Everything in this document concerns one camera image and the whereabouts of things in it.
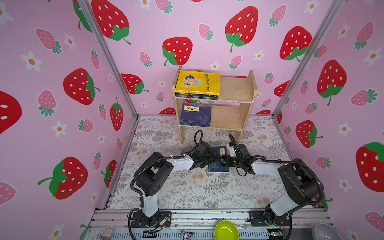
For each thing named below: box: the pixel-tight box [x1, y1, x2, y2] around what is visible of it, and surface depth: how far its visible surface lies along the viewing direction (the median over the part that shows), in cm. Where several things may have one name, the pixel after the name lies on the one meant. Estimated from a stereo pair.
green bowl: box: [214, 220, 240, 240], surface depth 71 cm
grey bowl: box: [312, 223, 343, 240], surface depth 69 cm
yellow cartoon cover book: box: [175, 70, 221, 96], surface depth 72 cm
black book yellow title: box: [175, 92, 220, 100], surface depth 70 cm
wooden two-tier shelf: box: [172, 66, 258, 145], surface depth 80 cm
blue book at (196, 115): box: [179, 103, 212, 128], surface depth 90 cm
